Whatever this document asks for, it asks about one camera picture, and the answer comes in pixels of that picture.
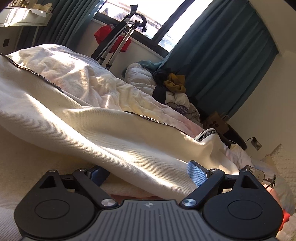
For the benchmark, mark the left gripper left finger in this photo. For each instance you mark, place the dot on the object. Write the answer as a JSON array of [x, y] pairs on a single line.
[[63, 206]]

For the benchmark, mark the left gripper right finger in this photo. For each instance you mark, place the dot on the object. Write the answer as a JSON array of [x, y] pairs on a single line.
[[233, 204]]

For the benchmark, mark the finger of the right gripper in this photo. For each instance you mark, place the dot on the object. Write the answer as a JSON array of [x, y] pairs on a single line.
[[260, 176]]

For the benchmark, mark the cream hooded zip jacket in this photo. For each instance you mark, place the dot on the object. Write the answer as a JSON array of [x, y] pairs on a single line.
[[42, 129]]

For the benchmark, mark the pile of clothes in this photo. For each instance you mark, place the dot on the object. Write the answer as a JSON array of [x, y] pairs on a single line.
[[142, 79]]

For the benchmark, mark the white quilted pillow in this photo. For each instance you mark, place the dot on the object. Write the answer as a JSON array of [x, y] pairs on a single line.
[[281, 163]]

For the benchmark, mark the dark round chair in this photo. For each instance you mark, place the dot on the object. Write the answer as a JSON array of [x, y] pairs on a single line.
[[232, 136]]

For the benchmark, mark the brown paper bag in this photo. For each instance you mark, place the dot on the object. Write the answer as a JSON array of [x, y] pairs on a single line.
[[215, 121]]

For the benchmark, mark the right teal curtain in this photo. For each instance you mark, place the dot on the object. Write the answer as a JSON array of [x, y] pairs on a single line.
[[223, 56]]

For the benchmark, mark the teal curtain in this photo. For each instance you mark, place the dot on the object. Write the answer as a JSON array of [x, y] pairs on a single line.
[[223, 56], [66, 26]]

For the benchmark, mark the mustard yellow garment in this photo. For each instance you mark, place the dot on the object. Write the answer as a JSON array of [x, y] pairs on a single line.
[[175, 83]]

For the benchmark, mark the pastel bed blanket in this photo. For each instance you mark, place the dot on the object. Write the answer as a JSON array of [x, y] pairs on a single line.
[[86, 82]]

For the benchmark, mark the folded exercise machine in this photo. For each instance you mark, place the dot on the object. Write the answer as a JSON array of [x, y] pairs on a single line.
[[119, 35]]

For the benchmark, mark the black framed window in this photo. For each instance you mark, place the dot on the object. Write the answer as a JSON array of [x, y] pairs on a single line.
[[167, 21]]

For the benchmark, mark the left teal curtain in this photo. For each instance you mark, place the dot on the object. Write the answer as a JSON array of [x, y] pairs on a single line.
[[66, 26]]

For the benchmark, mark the white desk with drawers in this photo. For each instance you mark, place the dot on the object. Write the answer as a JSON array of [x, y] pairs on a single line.
[[14, 19]]

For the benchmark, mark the wall power socket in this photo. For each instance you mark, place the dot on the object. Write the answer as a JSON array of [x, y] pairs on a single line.
[[256, 143]]

